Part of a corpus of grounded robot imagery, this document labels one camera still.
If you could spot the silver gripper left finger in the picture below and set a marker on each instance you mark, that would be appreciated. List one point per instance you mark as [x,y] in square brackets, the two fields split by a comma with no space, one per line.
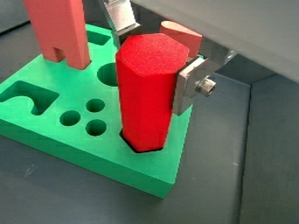
[120,18]

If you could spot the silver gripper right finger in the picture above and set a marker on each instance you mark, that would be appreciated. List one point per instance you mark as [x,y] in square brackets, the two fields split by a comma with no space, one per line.
[192,78]

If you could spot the red hexagon prism block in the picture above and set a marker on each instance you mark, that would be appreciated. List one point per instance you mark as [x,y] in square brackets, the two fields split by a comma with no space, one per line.
[148,60]

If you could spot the green foam shape board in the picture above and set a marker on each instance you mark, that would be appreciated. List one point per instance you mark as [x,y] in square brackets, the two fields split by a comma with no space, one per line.
[61,110]

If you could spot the short red rounded block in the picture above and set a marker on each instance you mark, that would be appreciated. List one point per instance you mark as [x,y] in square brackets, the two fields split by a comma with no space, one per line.
[182,35]

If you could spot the tall red arch block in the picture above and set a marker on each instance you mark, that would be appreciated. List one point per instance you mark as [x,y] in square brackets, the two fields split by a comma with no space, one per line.
[58,27]

